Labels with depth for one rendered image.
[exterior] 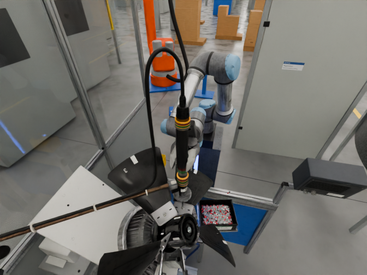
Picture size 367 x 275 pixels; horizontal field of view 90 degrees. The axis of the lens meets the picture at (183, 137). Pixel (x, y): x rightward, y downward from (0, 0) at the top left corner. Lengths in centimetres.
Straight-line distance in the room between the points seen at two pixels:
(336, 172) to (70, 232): 119
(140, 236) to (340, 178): 96
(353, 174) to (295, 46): 148
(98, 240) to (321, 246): 209
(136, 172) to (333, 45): 218
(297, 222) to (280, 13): 209
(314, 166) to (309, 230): 142
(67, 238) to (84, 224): 7
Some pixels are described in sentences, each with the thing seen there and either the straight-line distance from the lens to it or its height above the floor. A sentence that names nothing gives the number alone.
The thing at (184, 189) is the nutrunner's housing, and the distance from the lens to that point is 71.
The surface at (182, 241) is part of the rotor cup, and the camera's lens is 76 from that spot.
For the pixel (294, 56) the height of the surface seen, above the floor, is 138.
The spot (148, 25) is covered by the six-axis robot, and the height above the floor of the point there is 127.
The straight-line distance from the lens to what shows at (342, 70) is 256.
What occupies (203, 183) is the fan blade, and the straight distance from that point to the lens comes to 98.
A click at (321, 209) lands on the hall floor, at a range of 272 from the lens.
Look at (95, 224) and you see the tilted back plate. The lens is 87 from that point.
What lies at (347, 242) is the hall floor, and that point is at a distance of 263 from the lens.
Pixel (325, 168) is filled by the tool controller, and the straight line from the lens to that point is 117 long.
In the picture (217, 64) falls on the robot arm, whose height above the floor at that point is 165.
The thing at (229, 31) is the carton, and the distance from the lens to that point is 976.
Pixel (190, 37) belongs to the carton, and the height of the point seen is 26.
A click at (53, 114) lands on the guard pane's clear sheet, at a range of 114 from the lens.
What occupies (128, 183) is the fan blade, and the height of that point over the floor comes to 136.
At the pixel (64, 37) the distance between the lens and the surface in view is 118.
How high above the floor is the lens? 195
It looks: 40 degrees down
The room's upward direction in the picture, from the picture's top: straight up
